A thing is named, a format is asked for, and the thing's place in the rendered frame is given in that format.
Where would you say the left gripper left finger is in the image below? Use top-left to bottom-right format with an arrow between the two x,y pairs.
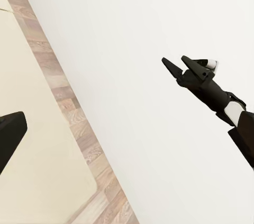
0,111 -> 28,175

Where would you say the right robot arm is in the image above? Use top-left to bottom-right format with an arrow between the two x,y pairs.
162,55 -> 254,168

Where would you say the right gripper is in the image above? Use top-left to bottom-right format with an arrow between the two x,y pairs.
162,55 -> 221,104

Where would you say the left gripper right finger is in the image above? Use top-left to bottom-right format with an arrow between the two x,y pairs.
237,110 -> 254,153

